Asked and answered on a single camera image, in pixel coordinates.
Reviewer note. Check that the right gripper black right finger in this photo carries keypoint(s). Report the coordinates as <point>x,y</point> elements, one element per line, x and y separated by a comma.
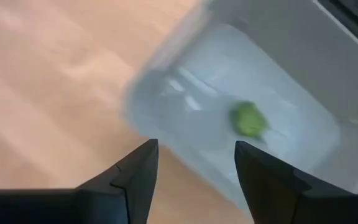
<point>291,199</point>

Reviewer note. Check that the grey plastic basket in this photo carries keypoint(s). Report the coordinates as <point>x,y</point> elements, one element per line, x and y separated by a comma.
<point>259,62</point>

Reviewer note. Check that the green bell pepper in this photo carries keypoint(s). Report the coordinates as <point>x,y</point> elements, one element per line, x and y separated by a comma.
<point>249,119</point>

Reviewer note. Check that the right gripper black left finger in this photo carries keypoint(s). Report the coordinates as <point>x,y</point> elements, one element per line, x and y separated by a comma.
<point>104,202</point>

